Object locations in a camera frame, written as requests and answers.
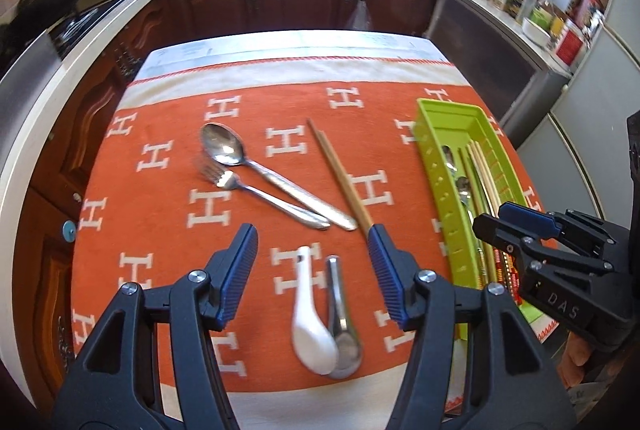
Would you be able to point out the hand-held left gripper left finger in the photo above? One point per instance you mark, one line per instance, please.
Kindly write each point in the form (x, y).
(240, 275)

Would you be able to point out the gas stove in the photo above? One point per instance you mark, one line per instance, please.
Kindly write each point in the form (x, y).
(85, 27)

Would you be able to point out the stainless steel soup spoon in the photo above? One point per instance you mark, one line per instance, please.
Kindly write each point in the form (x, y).
(347, 350)

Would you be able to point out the grey refrigerator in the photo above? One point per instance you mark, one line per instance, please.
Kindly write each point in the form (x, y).
(590, 119)

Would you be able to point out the metal chopstick patterned end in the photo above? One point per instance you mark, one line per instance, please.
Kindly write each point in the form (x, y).
(496, 266)
(510, 275)

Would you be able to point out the grey steel-front appliance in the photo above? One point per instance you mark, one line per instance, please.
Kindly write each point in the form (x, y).
(480, 49)

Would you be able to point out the person's right hand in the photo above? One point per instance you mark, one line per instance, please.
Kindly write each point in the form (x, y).
(575, 355)

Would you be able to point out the brown wooden chopstick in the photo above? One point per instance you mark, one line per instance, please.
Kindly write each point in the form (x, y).
(340, 180)
(346, 180)

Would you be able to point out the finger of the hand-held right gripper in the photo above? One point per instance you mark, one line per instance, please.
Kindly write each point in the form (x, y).
(500, 232)
(527, 220)

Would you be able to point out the orange patterned blanket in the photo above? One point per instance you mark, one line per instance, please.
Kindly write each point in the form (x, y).
(150, 235)

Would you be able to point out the hanging plastic bag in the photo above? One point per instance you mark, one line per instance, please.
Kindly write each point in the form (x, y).
(359, 17)

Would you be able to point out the large silver spoon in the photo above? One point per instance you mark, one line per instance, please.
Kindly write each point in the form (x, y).
(222, 144)

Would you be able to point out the silver fork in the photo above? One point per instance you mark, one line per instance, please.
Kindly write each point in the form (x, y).
(225, 180)

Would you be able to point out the white ceramic soup spoon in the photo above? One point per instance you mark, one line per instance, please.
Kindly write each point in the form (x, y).
(312, 340)

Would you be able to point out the white bowl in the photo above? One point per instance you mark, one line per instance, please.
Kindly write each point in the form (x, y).
(537, 32)

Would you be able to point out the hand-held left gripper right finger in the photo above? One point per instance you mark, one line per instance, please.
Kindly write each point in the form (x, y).
(384, 275)

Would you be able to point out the green plastic utensil tray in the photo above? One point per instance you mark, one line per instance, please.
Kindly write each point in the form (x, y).
(442, 195)

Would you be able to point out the light wooden chopstick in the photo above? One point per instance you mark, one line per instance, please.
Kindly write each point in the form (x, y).
(475, 164)
(481, 167)
(487, 169)

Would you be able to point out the white plastic bottle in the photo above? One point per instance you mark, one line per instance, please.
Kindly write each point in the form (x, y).
(530, 4)

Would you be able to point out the red canister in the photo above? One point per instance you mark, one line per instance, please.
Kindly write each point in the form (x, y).
(570, 44)

